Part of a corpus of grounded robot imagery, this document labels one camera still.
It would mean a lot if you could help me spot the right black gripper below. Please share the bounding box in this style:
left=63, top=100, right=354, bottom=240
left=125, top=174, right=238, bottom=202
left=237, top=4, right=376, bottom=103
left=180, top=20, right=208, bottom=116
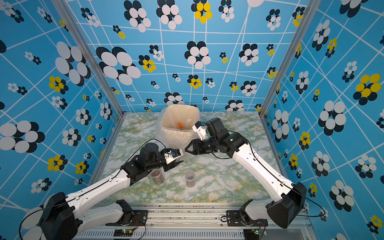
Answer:
left=185, top=138, right=220, bottom=156

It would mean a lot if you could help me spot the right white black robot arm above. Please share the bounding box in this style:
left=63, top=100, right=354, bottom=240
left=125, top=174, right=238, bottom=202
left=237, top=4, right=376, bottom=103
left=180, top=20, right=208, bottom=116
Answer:
left=185, top=118, right=308, bottom=229

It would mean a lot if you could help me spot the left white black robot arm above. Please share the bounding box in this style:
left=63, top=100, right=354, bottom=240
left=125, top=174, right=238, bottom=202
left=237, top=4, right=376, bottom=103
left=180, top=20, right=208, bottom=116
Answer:
left=19, top=143, right=185, bottom=240

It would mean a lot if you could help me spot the left clear tea jar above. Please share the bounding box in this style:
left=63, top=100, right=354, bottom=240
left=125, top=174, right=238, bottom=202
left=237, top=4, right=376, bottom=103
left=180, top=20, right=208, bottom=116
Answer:
left=150, top=169, right=165, bottom=185

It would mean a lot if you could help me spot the middle small tea jar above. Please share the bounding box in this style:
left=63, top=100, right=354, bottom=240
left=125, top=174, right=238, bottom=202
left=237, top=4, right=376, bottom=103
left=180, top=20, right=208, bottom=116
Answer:
left=185, top=171, right=196, bottom=188

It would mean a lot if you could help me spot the clear plastic bin liner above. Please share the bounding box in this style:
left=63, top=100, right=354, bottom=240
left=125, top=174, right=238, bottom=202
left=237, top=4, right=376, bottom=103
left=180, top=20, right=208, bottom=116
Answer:
left=155, top=104, right=208, bottom=150

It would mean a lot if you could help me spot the cream plastic trash bin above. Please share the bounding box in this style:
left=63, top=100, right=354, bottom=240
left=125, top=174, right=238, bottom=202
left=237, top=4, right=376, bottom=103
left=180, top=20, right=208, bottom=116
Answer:
left=160, top=104, right=201, bottom=151

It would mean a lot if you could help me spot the left green circuit board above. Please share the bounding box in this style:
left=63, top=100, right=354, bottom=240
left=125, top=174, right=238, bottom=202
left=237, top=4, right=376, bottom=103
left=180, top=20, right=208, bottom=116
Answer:
left=114, top=229, right=134, bottom=238

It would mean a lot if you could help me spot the green circuit board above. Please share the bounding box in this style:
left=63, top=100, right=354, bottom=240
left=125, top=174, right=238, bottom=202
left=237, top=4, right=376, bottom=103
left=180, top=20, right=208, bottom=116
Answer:
left=244, top=229, right=260, bottom=240
left=114, top=229, right=134, bottom=238

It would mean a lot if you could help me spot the right green circuit board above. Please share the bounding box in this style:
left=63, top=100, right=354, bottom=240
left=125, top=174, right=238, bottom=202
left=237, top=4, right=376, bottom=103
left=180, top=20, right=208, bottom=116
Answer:
left=244, top=229, right=260, bottom=240

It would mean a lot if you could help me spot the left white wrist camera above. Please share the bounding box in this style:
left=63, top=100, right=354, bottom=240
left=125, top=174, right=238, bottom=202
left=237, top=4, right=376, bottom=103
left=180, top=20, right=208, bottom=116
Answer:
left=163, top=148, right=183, bottom=165

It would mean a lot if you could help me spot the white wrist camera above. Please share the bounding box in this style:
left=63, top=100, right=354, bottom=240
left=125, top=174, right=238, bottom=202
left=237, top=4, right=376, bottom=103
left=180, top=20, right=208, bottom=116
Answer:
left=192, top=121, right=208, bottom=141
left=163, top=148, right=183, bottom=165

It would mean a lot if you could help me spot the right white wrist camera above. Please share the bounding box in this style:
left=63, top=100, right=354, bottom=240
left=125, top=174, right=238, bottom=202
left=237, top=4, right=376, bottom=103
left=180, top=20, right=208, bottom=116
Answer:
left=192, top=121, right=208, bottom=141

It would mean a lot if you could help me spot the aluminium front rail frame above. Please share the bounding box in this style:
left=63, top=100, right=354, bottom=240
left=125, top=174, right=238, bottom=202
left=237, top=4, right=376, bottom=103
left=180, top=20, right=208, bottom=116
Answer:
left=74, top=203, right=317, bottom=240

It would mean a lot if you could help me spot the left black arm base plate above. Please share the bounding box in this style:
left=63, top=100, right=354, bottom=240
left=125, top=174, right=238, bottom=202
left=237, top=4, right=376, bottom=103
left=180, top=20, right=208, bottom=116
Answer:
left=105, top=210, right=149, bottom=227

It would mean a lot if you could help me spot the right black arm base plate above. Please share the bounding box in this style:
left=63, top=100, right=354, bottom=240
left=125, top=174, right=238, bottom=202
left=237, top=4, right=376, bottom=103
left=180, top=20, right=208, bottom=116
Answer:
left=223, top=210, right=269, bottom=228

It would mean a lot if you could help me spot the right aluminium corner post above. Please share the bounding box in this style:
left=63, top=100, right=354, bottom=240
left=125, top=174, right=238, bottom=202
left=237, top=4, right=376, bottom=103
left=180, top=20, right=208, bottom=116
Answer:
left=259, top=0, right=322, bottom=118

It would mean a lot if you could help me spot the aluminium corner post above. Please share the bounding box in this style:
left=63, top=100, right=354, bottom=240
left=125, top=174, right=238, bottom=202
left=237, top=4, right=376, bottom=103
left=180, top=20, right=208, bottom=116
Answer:
left=51, top=0, right=125, bottom=118
left=259, top=0, right=322, bottom=118

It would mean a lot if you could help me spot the left aluminium corner post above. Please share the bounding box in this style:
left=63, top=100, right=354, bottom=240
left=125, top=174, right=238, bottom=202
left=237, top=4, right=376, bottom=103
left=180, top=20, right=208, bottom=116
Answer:
left=51, top=0, right=125, bottom=118

